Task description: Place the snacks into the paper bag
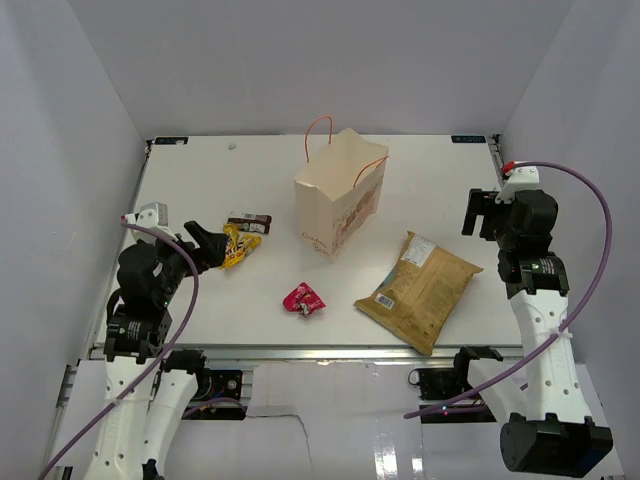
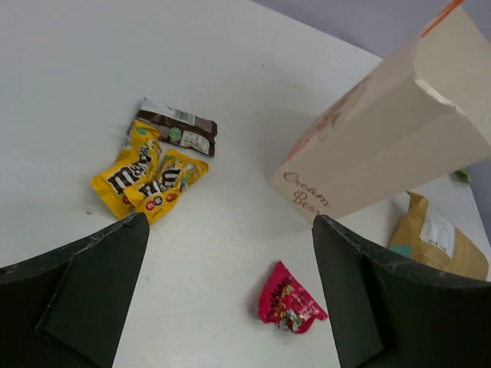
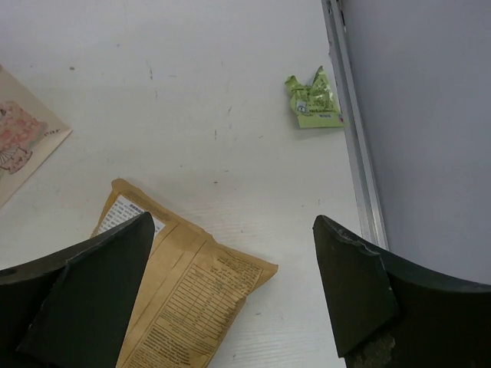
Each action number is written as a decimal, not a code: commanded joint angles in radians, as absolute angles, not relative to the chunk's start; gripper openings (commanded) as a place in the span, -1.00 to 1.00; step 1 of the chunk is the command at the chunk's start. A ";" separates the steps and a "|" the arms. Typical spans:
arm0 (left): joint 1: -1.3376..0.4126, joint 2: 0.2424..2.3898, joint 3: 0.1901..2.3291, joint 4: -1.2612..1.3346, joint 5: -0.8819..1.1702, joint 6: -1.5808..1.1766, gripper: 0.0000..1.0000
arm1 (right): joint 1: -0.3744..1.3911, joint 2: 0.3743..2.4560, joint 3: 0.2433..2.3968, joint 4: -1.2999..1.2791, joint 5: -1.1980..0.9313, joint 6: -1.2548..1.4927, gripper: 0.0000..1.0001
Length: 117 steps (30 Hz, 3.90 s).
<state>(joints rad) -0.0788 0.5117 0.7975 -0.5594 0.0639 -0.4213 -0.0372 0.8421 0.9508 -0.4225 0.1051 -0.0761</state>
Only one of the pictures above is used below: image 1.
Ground large brown chips bag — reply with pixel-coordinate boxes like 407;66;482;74
354;231;483;356

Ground yellow snack packet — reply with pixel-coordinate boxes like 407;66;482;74
221;223;262;269

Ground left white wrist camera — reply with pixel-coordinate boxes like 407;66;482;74
121;202;176;239

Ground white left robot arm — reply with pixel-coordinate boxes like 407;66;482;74
85;219;228;479

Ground red snack packet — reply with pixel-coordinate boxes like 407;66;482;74
282;282;326;317

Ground aluminium table edge rail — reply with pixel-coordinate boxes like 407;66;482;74
87;344;526;362

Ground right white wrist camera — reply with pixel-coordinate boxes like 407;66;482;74
495;162;540;204

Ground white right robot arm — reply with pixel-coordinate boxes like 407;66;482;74
451;189;613;478

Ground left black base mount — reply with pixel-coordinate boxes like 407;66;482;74
190;368;243;405

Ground brown chocolate bar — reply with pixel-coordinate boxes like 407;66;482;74
227;212;272;235

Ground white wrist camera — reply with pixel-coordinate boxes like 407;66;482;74
495;162;540;204
121;202;176;239

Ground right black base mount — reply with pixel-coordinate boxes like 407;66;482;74
407;368;496;425

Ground cream paper bag orange handles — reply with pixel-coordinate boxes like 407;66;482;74
294;128;389;262

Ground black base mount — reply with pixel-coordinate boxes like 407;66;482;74
190;368;243;405
407;368;496;425

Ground right blue table label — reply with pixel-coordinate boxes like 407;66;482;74
451;135;486;144

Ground left blue table label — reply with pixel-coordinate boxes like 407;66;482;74
153;136;189;145

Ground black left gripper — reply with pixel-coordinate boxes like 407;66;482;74
146;219;227;304

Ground blue table label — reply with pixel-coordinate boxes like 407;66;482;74
451;135;486;144
153;136;189;145

